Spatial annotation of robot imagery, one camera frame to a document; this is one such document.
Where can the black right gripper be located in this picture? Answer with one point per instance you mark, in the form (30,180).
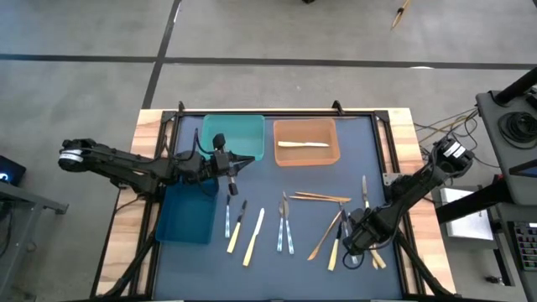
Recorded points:
(361,230)

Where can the wooden chopstick utensil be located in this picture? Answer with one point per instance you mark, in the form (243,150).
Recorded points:
(323,195)

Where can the grey equipment cart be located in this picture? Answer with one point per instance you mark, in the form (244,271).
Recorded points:
(503,138)

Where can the black pole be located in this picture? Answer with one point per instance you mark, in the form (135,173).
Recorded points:
(518,86)

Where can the black clamp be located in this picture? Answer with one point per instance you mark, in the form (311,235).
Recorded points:
(337,105)
(181,105)

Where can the grey side desk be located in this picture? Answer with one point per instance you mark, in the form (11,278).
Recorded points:
(503,260)

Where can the keypad panel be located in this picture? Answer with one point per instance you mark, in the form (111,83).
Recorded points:
(528,247)

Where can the black box with blue light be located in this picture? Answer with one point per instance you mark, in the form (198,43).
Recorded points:
(8,172)

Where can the teal translucent plastic bin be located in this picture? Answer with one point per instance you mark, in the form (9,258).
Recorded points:
(247,130)

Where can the black metal table frame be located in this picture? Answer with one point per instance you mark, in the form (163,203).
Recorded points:
(293,113)

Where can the grey metal cart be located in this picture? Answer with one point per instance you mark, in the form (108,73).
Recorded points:
(25,201)

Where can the dark blue plastic bin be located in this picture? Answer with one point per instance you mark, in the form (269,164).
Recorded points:
(189,222)

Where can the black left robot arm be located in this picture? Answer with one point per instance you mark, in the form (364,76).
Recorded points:
(126,165)

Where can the small black floor object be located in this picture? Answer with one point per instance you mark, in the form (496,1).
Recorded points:
(491,279)

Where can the white paper box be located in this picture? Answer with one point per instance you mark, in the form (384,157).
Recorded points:
(470,228)

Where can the orange translucent plastic bin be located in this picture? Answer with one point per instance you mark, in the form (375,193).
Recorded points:
(306,130)

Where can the grey metal mounting plate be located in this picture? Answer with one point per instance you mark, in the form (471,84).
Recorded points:
(389,178)

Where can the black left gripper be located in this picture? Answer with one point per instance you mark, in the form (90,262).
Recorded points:
(221,163)

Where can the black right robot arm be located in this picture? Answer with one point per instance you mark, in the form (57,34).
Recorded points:
(419,184)

